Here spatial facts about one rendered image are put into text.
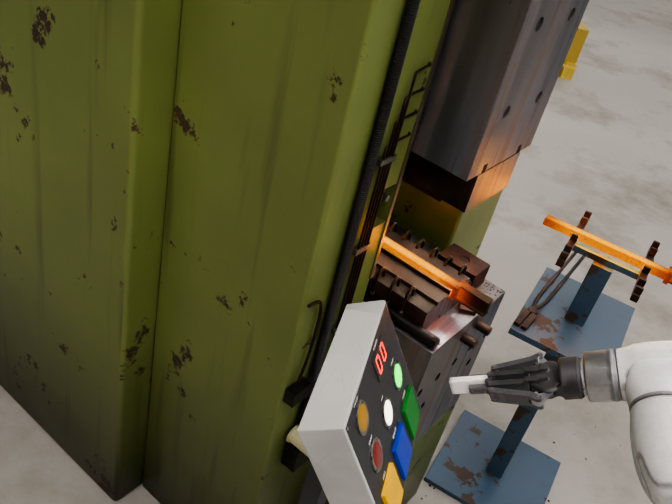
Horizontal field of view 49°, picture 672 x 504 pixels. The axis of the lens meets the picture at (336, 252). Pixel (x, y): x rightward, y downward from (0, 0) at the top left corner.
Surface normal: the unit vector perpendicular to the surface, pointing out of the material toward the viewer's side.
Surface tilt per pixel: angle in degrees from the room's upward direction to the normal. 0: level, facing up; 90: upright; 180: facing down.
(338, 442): 90
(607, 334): 0
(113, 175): 90
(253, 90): 90
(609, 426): 0
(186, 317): 90
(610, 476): 0
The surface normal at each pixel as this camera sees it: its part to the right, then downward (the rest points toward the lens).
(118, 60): -0.62, 0.35
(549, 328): 0.20, -0.79
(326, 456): -0.25, 0.53
